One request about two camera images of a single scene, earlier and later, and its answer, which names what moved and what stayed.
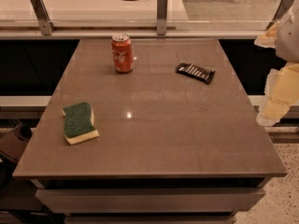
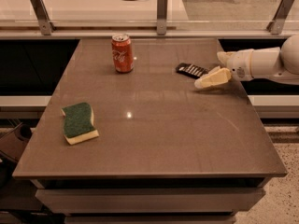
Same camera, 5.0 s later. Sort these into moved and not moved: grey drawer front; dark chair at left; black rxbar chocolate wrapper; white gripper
Moved: white gripper
Not moved: dark chair at left; black rxbar chocolate wrapper; grey drawer front
